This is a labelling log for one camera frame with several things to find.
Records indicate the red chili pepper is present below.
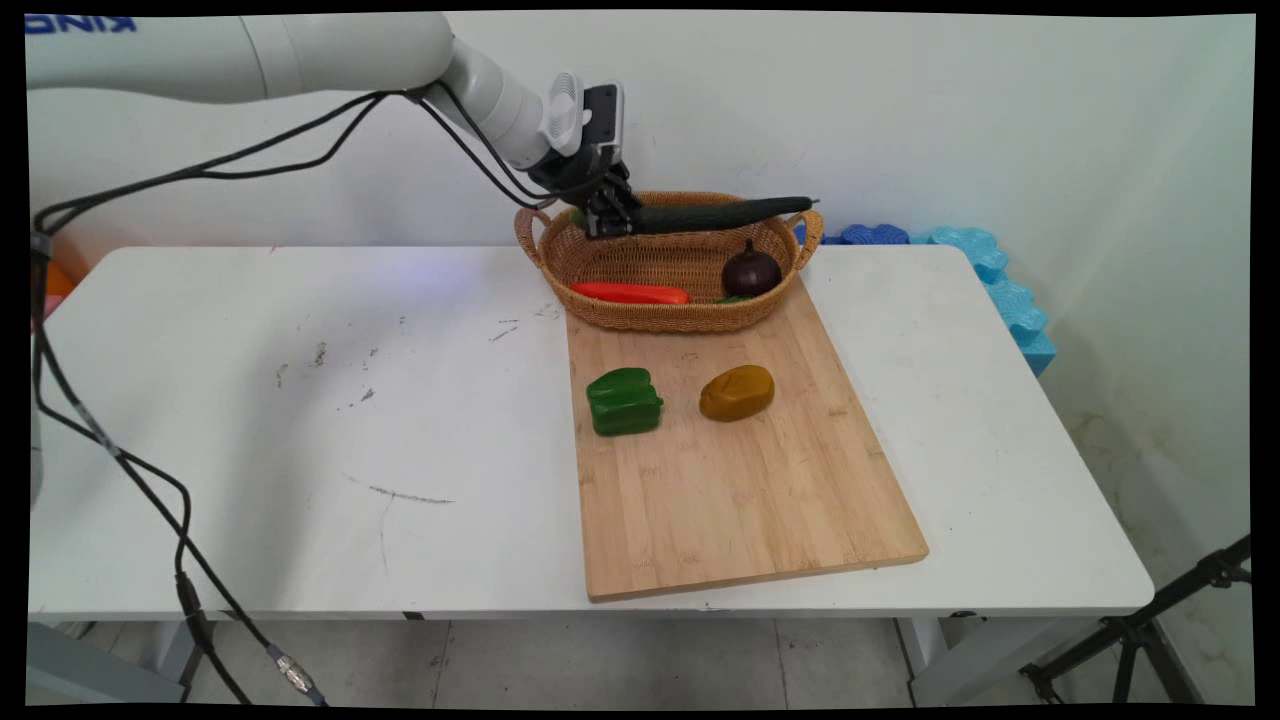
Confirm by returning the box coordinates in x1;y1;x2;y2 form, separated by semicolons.
569;281;692;307

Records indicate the woven wicker basket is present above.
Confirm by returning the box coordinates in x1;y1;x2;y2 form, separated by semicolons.
514;191;825;334

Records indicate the bamboo cutting board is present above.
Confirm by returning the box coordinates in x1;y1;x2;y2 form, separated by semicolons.
565;275;931;604

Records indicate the green bell pepper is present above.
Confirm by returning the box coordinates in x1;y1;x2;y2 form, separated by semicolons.
585;367;665;438

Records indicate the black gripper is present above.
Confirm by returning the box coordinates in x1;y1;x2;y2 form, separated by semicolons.
527;144;647;240

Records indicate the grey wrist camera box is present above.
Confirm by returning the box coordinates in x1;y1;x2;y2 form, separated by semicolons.
581;81;627;152

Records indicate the brown potato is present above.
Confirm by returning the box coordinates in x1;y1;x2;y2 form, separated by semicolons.
698;364;777;424

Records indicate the black cable with metal connector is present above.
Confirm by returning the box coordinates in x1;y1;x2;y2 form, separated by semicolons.
30;85;561;707

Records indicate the long dark green cucumber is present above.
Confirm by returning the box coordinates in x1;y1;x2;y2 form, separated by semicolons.
569;195;822;238

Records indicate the white table leg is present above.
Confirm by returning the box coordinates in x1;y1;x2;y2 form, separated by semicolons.
894;614;1106;708
148;619;217;693

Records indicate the light blue foam mat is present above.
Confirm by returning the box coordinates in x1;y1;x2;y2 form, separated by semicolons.
908;226;1059;379

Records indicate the black tripod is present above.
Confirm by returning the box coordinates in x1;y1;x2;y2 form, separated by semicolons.
1019;534;1254;707

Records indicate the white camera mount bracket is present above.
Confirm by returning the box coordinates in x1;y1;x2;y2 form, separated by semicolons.
544;70;587;159

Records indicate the dark purple onion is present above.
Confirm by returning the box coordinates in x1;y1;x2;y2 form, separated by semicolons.
721;238;784;300

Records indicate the dark blue foam mat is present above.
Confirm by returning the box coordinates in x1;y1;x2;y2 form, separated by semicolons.
794;223;912;248

